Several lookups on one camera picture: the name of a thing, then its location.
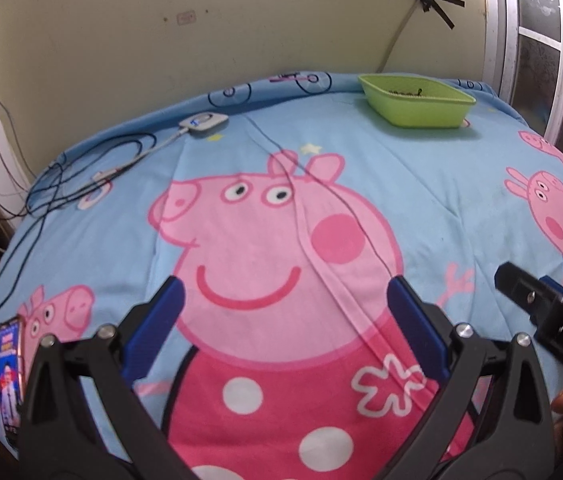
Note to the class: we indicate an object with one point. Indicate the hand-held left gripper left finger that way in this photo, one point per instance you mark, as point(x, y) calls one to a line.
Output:
point(161, 320)

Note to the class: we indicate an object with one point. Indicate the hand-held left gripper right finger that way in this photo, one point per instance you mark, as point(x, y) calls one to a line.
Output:
point(414, 330)

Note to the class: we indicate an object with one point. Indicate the green plastic tray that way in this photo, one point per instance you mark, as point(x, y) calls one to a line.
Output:
point(411, 112)

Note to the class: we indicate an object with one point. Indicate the printed cartoon blanket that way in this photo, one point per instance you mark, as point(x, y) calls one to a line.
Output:
point(411, 200)

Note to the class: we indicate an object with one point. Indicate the smartphone with lit screen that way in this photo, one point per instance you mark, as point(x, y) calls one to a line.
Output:
point(10, 375)

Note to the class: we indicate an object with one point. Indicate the white square device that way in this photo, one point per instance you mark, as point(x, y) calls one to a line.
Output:
point(206, 125)

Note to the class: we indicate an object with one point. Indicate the white framed window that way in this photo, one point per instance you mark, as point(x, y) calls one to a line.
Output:
point(536, 60)

